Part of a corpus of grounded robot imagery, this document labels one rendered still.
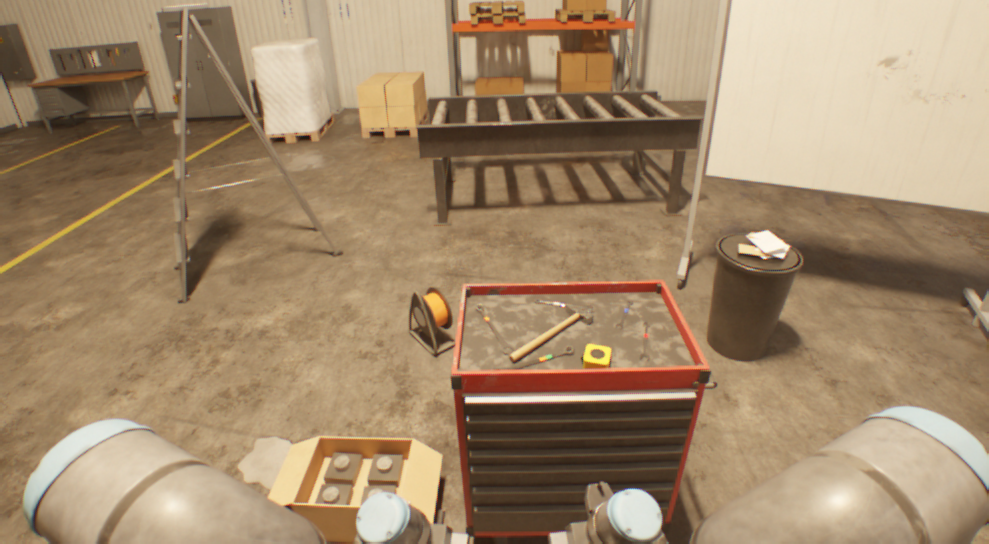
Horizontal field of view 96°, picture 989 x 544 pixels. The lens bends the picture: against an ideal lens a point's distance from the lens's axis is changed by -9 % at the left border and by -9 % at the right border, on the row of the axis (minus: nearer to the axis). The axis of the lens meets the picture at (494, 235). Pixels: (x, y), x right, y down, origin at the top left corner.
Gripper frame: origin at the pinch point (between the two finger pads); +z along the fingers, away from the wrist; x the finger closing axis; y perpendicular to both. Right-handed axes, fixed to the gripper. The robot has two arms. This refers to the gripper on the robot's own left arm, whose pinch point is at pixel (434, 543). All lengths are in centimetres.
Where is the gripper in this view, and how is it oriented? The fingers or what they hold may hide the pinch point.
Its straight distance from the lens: 132.2
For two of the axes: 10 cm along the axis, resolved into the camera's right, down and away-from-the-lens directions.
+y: 1.0, -7.7, 6.3
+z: 2.0, 6.3, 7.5
